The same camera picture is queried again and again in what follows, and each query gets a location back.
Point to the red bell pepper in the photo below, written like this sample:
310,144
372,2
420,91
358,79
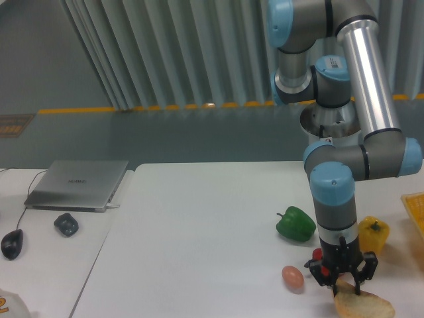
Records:
317,255

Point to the small black plastic part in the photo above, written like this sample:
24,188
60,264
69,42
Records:
66,224

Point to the triangular bread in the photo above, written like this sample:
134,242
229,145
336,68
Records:
348,304

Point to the black computer mouse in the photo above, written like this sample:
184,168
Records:
12,243

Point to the brown egg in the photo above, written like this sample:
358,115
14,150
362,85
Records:
293,278

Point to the yellow bell pepper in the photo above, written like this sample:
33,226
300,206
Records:
372,234

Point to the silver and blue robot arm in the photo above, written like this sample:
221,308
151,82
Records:
293,27

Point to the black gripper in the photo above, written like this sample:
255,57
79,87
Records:
340,259

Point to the green bell pepper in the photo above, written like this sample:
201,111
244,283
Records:
296,225

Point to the white cloth with yellow print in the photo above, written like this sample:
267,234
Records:
13,306

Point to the silver Huawei laptop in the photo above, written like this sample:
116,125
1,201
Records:
77,185

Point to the yellow woven basket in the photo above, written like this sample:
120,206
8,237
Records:
413,204

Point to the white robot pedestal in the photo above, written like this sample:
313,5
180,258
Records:
339,126

